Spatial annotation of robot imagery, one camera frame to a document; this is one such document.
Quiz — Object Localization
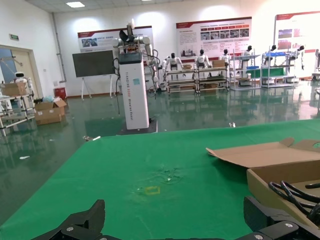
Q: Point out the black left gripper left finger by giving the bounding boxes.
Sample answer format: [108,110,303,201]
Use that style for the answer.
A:
[32,199,106,240]

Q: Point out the white pipe frame rack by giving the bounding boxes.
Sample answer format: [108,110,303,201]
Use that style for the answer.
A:
[0,87,36,137]

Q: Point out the open cardboard box with flaps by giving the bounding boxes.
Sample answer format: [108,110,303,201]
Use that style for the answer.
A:
[34,97,68,116]

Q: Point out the white wall pipe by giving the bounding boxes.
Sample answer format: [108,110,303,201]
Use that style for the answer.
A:
[51,11,67,83]

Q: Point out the metal shelf rack with bins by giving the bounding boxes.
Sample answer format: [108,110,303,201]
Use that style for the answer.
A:
[259,51,296,89]

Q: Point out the white black humanoid robot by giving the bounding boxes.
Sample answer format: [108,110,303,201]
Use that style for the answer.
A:
[296,44,307,72]
[195,49,214,69]
[264,44,279,63]
[219,48,232,63]
[161,52,185,76]
[240,45,254,68]

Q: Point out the small white service robot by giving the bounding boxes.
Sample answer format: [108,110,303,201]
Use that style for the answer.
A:
[12,71,33,89]

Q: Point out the wide red white wall poster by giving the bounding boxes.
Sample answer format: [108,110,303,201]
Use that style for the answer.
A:
[175,16,253,59]

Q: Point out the beige framed door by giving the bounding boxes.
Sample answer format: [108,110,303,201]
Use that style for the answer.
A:
[0,44,39,101]

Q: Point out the pipe frame workbench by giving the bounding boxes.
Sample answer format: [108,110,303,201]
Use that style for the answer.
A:
[197,65,230,92]
[165,67,199,94]

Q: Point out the dark display screen on stand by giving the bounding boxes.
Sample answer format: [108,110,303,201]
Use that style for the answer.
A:
[71,49,116,99]

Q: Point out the wall poster with red picture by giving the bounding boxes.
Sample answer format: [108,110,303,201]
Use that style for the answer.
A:
[273,10,320,51]

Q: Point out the empty open cardboard box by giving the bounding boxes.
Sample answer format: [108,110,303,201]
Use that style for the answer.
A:
[205,136,320,232]

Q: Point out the green table cloth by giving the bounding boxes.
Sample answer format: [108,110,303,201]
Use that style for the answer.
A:
[0,119,320,240]

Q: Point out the black power cable bundle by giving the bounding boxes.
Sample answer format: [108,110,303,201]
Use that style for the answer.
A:
[268,180,320,221]

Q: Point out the yellow tape square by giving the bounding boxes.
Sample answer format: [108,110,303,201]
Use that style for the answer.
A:
[144,185,161,196]

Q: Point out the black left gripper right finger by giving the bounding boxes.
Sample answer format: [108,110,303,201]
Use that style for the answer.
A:
[243,196,320,240]

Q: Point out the narrow wall poster with photos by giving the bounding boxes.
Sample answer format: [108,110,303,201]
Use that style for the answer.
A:
[76,24,154,54]

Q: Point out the brown cardboard box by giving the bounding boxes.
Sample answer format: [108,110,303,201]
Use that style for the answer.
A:
[1,82,28,97]

